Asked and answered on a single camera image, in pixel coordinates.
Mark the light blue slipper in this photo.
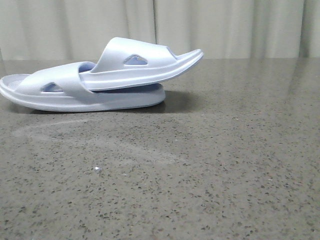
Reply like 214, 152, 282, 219
0, 61, 166, 112
79, 37, 204, 91

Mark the beige background curtain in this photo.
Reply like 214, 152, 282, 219
0, 0, 320, 60

